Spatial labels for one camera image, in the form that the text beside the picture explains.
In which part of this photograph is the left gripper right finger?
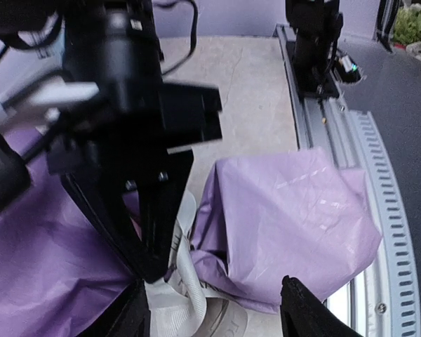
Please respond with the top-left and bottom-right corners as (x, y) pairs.
(280, 276), (359, 337)

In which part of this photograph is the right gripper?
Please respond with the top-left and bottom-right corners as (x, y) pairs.
(47, 81), (222, 283)

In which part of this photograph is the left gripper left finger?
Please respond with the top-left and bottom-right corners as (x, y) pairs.
(79, 280), (151, 337)

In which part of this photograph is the clear printed cellophane wrap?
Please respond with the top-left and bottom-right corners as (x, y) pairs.
(145, 191), (248, 337)

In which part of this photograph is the purple wrapping paper sheet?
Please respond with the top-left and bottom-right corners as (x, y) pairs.
(0, 148), (381, 336)

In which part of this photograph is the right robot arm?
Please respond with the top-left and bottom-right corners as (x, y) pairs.
(0, 1), (222, 283)

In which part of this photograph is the front aluminium rail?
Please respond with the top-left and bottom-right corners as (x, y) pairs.
(275, 22), (421, 337)

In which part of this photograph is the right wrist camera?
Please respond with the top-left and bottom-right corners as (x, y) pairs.
(0, 80), (101, 217)

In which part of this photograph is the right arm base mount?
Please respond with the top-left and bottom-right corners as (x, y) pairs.
(285, 1), (362, 99)

